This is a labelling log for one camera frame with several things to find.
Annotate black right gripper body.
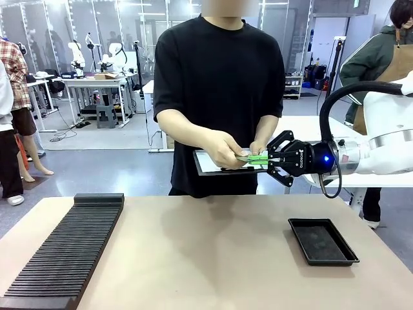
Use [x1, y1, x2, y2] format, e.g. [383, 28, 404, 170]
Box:
[279, 140, 339, 178]

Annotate green PCB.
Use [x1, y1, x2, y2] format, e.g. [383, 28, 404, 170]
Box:
[234, 154, 268, 167]

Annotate black tablet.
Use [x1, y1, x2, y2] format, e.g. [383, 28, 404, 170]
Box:
[192, 147, 269, 177]

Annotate person's left forearm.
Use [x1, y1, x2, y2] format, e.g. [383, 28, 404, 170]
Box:
[254, 114, 279, 145]

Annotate person's right forearm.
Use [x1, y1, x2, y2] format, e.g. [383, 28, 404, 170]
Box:
[157, 108, 222, 148]

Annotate black slotted PCB rack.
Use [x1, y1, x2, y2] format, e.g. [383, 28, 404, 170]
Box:
[0, 192, 125, 310]

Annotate person's left hand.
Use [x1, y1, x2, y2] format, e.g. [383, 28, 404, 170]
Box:
[249, 139, 269, 155]

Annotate person's right hand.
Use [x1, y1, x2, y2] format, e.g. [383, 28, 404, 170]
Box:
[204, 130, 250, 169]

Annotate wooden shoe shelf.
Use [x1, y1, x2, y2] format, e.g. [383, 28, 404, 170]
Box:
[283, 74, 305, 101]

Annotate black plastic tray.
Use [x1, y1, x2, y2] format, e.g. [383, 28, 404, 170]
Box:
[287, 218, 361, 267]

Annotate person's black T-shirt torso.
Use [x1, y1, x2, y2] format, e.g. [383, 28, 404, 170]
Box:
[152, 14, 287, 198]

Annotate black tripod pole white head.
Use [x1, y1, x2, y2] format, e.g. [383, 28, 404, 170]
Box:
[323, 36, 347, 98]

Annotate person in brown apron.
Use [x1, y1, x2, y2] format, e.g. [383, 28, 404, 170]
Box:
[339, 0, 413, 231]

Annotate thin black background tripod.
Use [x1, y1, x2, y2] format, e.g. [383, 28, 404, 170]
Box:
[132, 40, 145, 114]

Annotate grey step stool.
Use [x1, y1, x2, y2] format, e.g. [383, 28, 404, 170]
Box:
[95, 103, 117, 130]

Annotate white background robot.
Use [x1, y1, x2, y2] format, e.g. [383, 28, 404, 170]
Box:
[101, 42, 130, 78]

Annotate white desk with robots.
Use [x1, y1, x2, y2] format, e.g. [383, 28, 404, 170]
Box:
[62, 72, 139, 127]

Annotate small white desk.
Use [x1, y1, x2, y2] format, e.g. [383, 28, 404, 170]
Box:
[25, 74, 61, 133]

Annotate figure in plaid shirt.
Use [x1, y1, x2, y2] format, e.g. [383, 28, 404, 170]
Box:
[0, 36, 55, 183]

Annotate person white top dark trousers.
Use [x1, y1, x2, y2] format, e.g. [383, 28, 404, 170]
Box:
[0, 60, 25, 207]

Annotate thin black right gripper cable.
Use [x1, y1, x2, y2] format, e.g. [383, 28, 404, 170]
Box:
[317, 141, 344, 199]

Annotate black right arm hose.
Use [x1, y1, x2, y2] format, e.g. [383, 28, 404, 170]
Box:
[319, 80, 405, 145]

